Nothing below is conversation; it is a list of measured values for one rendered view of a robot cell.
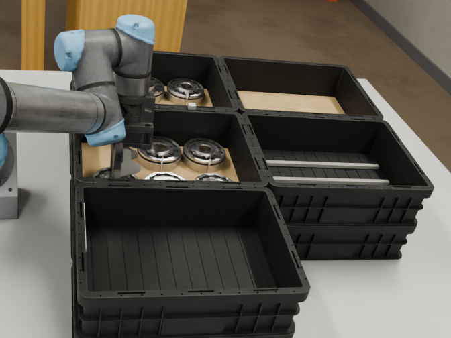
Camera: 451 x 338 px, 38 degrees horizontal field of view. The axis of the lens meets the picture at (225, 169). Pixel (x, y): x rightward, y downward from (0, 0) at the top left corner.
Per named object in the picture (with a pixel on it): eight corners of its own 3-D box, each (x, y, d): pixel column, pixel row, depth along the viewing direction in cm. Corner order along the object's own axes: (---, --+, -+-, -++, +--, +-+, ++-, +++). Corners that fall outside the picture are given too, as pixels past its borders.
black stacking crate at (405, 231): (248, 265, 149) (259, 225, 142) (223, 184, 172) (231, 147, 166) (403, 263, 160) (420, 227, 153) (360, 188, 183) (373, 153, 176)
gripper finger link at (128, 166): (139, 191, 140) (143, 150, 137) (112, 190, 138) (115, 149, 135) (137, 186, 142) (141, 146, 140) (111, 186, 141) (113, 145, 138)
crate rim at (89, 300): (77, 308, 103) (78, 298, 102) (74, 191, 127) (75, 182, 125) (310, 302, 114) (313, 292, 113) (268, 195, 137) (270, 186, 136)
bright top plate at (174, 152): (139, 161, 147) (139, 159, 147) (136, 137, 155) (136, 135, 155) (182, 163, 150) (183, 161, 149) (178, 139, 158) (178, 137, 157)
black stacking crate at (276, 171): (259, 229, 143) (270, 188, 136) (231, 151, 166) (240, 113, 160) (418, 229, 153) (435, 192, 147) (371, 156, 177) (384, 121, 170)
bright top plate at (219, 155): (187, 163, 150) (188, 161, 150) (180, 139, 158) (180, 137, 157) (229, 164, 153) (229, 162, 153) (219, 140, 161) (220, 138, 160)
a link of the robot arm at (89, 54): (74, 84, 116) (129, 79, 123) (62, 23, 117) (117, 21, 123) (60, 94, 123) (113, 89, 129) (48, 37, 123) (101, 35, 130)
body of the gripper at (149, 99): (151, 153, 137) (157, 100, 131) (110, 151, 135) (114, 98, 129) (146, 136, 144) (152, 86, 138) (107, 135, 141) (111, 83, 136)
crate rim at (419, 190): (268, 195, 137) (270, 186, 136) (238, 119, 161) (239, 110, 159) (433, 198, 148) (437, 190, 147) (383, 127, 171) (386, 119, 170)
